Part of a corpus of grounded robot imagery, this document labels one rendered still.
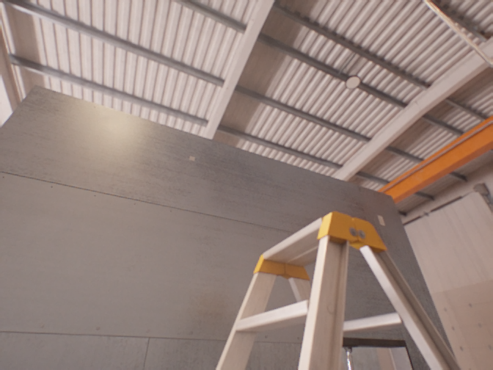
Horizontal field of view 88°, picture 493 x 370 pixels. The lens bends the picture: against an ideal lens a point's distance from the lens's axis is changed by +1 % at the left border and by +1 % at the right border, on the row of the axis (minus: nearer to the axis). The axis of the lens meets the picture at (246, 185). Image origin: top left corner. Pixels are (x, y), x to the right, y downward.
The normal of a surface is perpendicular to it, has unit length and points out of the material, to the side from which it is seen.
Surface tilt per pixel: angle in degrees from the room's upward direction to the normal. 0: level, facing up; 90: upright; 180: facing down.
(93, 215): 90
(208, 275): 90
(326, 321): 88
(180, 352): 90
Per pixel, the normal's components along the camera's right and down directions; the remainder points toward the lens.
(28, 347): 0.41, -0.53
